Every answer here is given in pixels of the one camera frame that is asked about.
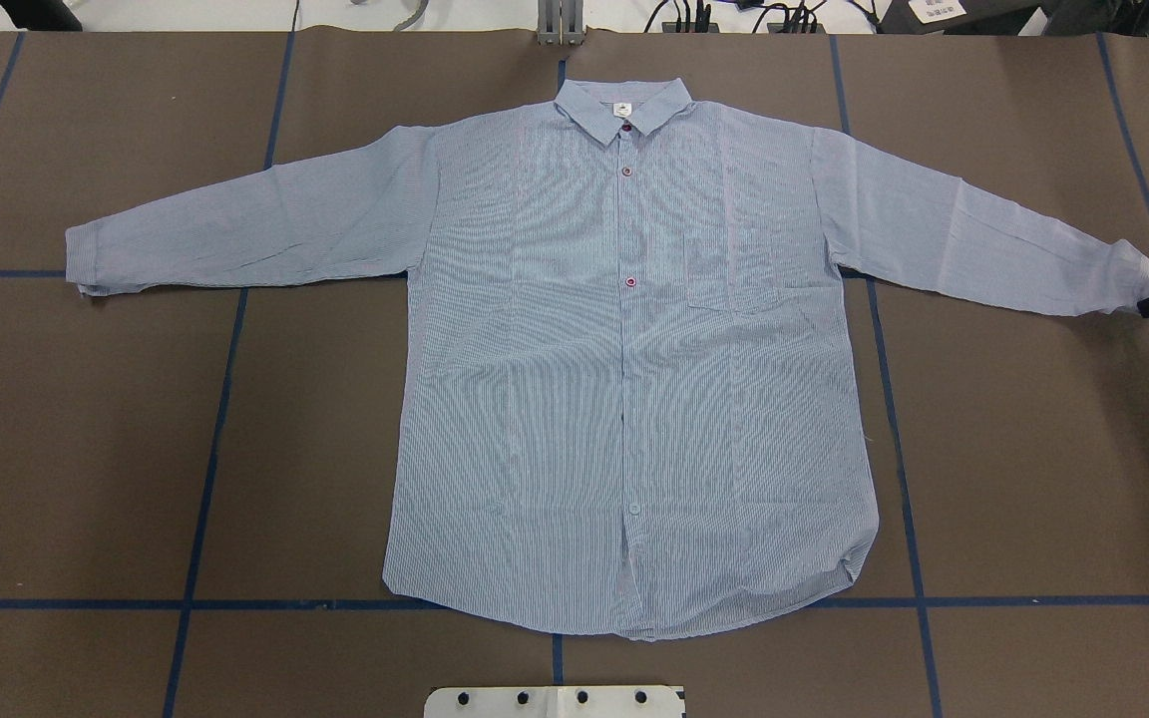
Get light blue striped shirt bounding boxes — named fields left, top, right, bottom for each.
left=65, top=79, right=1149, bottom=640

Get aluminium frame post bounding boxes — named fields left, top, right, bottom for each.
left=537, top=0, right=586, bottom=47

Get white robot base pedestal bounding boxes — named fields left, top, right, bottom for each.
left=423, top=685, right=687, bottom=717

